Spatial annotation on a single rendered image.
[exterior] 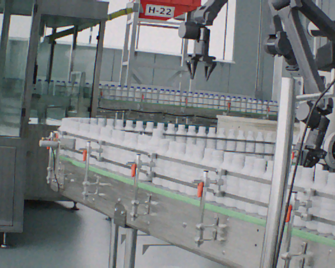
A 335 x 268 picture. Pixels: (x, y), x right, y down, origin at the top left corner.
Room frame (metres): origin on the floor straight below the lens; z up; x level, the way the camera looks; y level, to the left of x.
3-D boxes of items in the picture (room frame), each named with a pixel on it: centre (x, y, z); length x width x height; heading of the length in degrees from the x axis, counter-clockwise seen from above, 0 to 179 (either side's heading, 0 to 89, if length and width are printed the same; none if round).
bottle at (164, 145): (2.75, 0.00, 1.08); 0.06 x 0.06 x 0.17
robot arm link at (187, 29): (2.85, -0.08, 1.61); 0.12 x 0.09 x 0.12; 121
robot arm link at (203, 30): (2.87, -0.10, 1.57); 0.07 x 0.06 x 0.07; 121
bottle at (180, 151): (2.65, -0.06, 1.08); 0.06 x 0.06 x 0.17
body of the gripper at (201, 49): (2.87, -0.11, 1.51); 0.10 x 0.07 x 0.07; 120
